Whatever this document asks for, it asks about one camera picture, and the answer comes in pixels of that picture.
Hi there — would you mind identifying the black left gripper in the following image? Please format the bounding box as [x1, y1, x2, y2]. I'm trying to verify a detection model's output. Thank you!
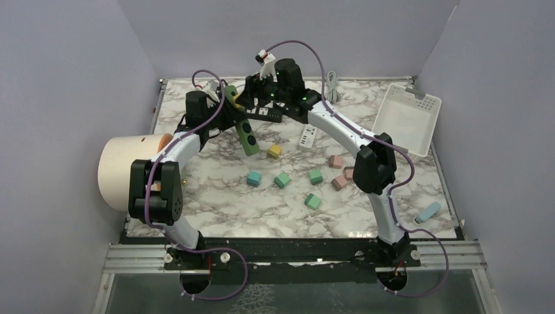
[202, 95, 248, 130]

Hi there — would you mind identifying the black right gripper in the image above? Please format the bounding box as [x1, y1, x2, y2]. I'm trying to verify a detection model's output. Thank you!
[234, 69, 289, 112]

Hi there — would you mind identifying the white power strip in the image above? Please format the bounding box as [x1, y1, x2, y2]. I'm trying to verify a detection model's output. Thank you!
[298, 124, 318, 151]

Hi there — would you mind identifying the green power strip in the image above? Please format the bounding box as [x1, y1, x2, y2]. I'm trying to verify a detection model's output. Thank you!
[224, 85, 260, 156]

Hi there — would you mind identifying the yellow charger plug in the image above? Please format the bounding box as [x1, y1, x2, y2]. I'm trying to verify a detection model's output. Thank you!
[267, 145, 283, 159]
[233, 95, 243, 110]

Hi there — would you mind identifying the teal blue charger plug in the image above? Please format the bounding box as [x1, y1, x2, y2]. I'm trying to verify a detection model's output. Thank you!
[246, 171, 262, 187]

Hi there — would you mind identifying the green USB charger plug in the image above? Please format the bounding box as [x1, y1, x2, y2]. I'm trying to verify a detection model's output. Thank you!
[274, 172, 291, 189]

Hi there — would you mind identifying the pink USB charger plug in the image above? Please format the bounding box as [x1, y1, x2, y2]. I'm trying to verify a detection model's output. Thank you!
[343, 166, 354, 181]

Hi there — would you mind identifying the light green charger plug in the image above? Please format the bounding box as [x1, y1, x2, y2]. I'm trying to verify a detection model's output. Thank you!
[304, 193, 321, 210]

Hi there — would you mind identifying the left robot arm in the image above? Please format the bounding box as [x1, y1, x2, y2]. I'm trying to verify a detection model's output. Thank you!
[128, 86, 259, 269]

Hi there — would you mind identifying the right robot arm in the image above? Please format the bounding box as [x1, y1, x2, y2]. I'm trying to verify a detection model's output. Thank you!
[236, 54, 410, 266]

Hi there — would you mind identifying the light blue charger plug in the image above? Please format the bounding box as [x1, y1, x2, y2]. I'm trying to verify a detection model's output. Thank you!
[414, 201, 441, 224]

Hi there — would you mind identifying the cream cylindrical drum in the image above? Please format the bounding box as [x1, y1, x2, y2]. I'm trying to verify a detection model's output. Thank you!
[98, 133, 173, 213]

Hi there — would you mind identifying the white plastic basket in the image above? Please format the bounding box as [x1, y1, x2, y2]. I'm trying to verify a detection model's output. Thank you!
[372, 83, 442, 158]

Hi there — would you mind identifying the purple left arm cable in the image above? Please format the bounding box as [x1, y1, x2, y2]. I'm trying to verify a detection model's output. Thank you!
[143, 69, 249, 303]

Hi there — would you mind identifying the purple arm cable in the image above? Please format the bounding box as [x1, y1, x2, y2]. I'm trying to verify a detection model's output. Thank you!
[143, 69, 249, 303]
[260, 40, 451, 300]

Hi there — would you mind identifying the grey power strip cable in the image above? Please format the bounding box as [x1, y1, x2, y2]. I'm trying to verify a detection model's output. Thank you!
[324, 71, 340, 104]

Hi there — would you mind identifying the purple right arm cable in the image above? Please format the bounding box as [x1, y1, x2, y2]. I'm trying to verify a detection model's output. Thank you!
[260, 40, 451, 300]

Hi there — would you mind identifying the aluminium front rail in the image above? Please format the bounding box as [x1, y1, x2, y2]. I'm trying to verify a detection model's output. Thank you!
[103, 239, 488, 275]

